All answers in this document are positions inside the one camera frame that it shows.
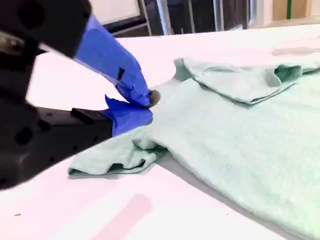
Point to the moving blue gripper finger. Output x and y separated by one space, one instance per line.
107 57

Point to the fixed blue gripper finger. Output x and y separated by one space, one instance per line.
125 117

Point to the pale green T-shirt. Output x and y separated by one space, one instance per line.
225 150

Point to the black crossbar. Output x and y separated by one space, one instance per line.
125 25

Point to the green strip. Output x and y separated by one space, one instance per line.
289 8

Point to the wooden panel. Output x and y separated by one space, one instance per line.
301 8

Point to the grey metal frame leg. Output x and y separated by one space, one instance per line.
219 15
165 17
146 20

